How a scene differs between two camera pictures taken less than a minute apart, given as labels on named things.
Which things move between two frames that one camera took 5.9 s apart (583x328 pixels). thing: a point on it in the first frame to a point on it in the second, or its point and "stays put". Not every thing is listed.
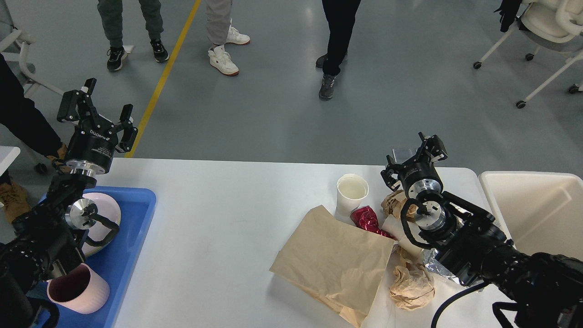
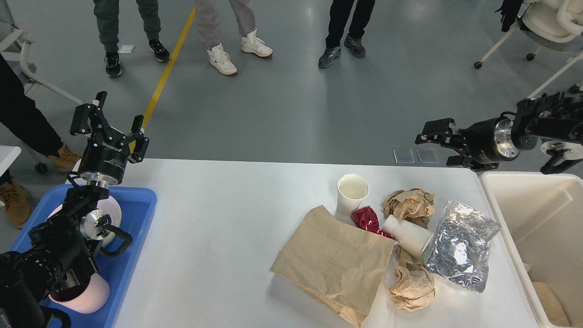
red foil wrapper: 365,217 stays put
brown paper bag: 342,263 stays put
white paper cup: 351,188 stays put
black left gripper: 94,144 to 106,153
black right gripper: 420,175 to 491,140
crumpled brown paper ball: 411,289 stays put
